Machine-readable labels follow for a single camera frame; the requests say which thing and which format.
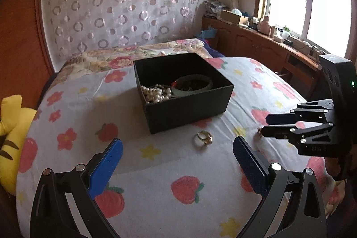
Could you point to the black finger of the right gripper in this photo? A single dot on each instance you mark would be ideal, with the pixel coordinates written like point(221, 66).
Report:
point(278, 132)
point(278, 119)

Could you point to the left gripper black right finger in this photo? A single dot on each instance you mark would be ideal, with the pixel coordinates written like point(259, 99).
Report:
point(253, 164)

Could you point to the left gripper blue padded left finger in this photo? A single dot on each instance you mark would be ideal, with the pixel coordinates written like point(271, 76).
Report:
point(104, 165)

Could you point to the small gold earring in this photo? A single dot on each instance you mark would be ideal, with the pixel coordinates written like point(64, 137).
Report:
point(259, 133)

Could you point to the jade bangle with red cord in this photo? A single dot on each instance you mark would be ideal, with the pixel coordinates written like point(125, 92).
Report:
point(190, 85)

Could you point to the black cardboard jewelry box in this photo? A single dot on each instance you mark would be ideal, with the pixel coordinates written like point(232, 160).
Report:
point(179, 111)

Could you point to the wooden side cabinet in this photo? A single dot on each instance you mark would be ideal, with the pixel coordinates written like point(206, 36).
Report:
point(294, 67)

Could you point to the white fruit-print bed sheet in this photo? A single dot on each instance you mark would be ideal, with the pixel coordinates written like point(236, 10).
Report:
point(183, 182)

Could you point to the pink bottle on sill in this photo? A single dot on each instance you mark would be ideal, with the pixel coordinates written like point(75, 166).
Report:
point(264, 26)

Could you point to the dark blue blanket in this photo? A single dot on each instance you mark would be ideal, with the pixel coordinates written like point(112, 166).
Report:
point(214, 53)

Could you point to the yellow striped plush toy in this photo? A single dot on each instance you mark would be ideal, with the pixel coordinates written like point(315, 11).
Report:
point(15, 123)

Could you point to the cardboard box on cabinet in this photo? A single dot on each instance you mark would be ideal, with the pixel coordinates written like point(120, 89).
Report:
point(233, 18)

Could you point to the floral quilt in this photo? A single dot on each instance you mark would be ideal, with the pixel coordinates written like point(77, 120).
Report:
point(103, 60)

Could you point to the wooden headboard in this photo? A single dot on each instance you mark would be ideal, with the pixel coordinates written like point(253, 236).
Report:
point(25, 63)

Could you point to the sheer circle-pattern curtain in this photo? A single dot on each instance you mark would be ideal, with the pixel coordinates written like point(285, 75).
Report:
point(77, 26)

